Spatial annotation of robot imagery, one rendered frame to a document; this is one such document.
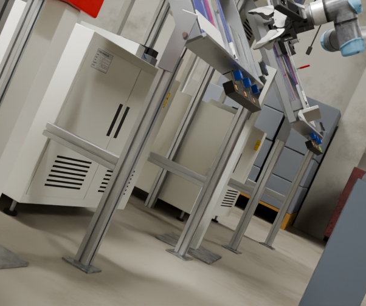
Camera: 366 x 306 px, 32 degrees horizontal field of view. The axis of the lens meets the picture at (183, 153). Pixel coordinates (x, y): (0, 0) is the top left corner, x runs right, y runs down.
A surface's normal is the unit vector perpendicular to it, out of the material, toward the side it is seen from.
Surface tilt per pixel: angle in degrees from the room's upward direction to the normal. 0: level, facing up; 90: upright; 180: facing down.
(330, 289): 90
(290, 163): 90
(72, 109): 90
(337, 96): 90
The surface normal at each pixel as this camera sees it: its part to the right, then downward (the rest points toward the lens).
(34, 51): -0.36, -0.11
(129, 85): 0.84, 0.40
